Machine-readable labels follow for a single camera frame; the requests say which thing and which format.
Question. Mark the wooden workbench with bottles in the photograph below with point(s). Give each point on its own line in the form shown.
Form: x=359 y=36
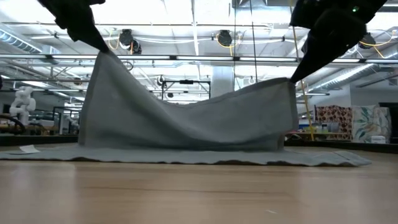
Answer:
x=323 y=132

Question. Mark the grey towel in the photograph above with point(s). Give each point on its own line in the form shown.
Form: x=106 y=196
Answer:
x=186 y=130

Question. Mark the black metal frame stand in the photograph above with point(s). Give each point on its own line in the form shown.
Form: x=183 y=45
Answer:
x=186 y=81

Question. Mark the silver ventilation duct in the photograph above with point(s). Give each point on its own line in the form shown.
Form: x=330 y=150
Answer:
x=18 y=40
x=348 y=76

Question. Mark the long ceiling light bar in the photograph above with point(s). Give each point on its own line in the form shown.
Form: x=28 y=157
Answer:
x=202 y=58

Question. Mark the white building pillar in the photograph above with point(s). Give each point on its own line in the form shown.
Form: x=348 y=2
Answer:
x=222 y=79

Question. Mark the brown flower print cloth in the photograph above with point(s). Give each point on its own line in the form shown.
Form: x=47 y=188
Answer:
x=334 y=121

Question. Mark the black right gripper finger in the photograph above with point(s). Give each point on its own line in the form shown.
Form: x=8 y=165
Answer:
x=332 y=40

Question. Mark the white robot figure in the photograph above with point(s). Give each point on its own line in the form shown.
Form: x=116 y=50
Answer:
x=22 y=102

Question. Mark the black metal workstation frame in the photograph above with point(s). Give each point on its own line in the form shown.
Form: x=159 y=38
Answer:
x=66 y=119

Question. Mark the black table edge rail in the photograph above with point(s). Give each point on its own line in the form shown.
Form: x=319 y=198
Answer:
x=342 y=145

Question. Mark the leaf print cloth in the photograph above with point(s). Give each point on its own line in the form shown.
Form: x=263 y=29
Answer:
x=370 y=123

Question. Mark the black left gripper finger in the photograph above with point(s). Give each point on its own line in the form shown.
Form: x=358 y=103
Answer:
x=84 y=31

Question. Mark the dark cabinet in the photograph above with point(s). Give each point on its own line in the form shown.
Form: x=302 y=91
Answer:
x=392 y=121

